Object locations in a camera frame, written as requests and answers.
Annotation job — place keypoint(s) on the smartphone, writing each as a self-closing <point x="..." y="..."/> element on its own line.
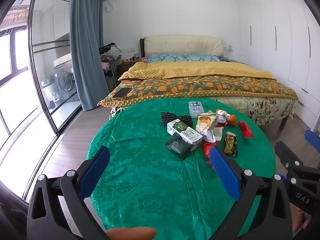
<point x="122" y="93"/>

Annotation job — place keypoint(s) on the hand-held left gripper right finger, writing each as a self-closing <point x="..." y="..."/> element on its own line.
<point x="225" y="172"/>

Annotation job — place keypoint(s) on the pile of clothes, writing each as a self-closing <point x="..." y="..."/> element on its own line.
<point x="110" y="51"/>

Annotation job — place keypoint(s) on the dark wooden nightstand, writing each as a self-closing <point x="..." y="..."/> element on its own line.
<point x="125" y="67"/>

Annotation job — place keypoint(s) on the gold black wrapper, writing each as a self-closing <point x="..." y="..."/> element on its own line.
<point x="230" y="143"/>

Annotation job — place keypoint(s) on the black framed glass sliding door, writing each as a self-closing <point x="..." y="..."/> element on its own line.
<point x="31" y="42"/>

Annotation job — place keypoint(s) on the red stick packet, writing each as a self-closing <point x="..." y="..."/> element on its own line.
<point x="246" y="130"/>

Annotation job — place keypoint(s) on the person's left hand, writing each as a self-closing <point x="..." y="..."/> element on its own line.
<point x="132" y="233"/>

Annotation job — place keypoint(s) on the cream padded headboard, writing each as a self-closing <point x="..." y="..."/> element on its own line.
<point x="182" y="45"/>

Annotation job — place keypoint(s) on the white green milk carton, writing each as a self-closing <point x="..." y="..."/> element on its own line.
<point x="185" y="133"/>

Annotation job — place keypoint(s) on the clear plastic box cartoon print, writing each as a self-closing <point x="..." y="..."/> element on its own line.
<point x="196" y="107"/>

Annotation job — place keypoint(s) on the black foam net sleeve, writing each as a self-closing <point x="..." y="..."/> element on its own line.
<point x="184" y="120"/>
<point x="168" y="118"/>

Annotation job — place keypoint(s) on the grey blue curtain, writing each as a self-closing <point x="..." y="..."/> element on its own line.
<point x="85" y="42"/>

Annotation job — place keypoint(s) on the white wardrobe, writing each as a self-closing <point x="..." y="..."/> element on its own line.
<point x="275" y="30"/>

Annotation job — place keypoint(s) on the white paper cup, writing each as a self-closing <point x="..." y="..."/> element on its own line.
<point x="218" y="133"/>

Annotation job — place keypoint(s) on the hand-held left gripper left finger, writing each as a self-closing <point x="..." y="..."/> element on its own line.
<point x="93" y="170"/>

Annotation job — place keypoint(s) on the person's right hand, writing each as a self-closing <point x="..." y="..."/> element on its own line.
<point x="298" y="217"/>

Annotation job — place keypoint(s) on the yellow white snack packet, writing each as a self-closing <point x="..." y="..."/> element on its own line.
<point x="203" y="125"/>

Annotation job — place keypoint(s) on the wall socket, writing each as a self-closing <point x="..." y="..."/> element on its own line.
<point x="228" y="48"/>

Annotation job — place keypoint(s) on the green patterned tablecloth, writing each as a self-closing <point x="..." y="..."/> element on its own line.
<point x="150" y="180"/>

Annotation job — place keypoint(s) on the washing machine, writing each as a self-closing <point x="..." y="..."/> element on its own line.
<point x="65" y="81"/>

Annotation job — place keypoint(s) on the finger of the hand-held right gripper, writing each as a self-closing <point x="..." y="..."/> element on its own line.
<point x="312" y="140"/>
<point x="287" y="153"/>

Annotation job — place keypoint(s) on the dark green snack packet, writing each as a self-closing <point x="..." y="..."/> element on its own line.
<point x="177" y="145"/>

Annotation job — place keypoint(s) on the floral bed sheet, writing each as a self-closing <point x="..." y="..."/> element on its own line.
<point x="262" y="107"/>

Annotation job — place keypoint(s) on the yellow dotted blanket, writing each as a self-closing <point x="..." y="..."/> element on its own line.
<point x="195" y="68"/>

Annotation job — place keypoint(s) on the shiny red wrapper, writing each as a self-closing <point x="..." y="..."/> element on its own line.
<point x="207" y="150"/>

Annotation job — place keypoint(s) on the blue patterned pillow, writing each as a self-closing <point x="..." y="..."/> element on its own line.
<point x="202" y="57"/>
<point x="166" y="58"/>

